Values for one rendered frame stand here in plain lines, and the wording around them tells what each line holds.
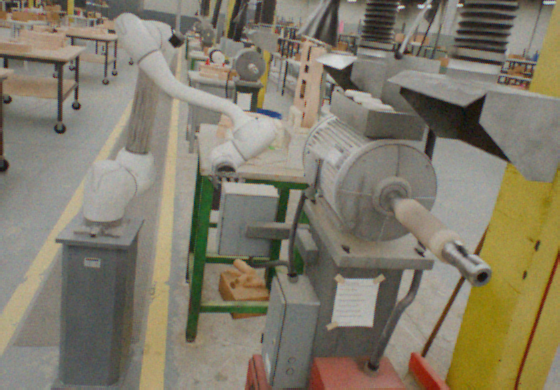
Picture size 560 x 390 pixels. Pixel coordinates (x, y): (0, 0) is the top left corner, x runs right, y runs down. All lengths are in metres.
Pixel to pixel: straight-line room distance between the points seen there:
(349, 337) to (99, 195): 1.11
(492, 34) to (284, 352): 0.90
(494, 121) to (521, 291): 1.37
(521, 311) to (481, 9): 1.46
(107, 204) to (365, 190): 1.16
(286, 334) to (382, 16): 0.94
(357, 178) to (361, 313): 0.38
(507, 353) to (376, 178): 1.35
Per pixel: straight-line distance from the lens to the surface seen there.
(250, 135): 1.72
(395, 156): 1.10
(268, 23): 3.80
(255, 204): 1.36
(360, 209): 1.11
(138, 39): 1.82
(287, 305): 1.24
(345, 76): 1.72
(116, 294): 2.08
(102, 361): 2.26
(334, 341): 1.31
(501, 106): 0.84
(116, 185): 1.95
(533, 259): 2.09
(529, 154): 0.90
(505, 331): 2.23
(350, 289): 1.23
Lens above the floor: 1.59
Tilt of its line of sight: 16 degrees down
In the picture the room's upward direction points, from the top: 9 degrees clockwise
